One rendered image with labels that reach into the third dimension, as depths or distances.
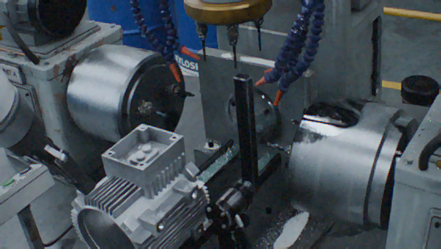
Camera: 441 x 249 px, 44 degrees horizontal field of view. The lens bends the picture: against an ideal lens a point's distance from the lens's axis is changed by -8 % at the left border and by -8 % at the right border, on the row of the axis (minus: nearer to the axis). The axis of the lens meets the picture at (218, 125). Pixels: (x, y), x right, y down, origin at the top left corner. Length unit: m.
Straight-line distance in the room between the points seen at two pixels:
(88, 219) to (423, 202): 0.62
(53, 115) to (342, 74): 0.72
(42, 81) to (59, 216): 0.35
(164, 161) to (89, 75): 0.42
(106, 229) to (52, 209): 0.41
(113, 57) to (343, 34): 0.54
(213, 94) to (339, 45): 0.33
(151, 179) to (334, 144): 0.33
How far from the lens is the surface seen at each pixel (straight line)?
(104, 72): 1.38
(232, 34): 1.16
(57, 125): 1.52
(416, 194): 0.99
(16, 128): 0.88
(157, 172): 1.05
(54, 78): 1.46
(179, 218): 1.07
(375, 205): 1.06
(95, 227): 1.15
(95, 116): 1.39
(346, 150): 1.05
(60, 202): 1.57
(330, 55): 1.35
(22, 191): 1.19
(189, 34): 2.75
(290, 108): 1.32
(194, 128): 1.77
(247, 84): 1.03
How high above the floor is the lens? 1.72
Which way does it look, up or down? 31 degrees down
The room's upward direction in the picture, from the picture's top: 6 degrees counter-clockwise
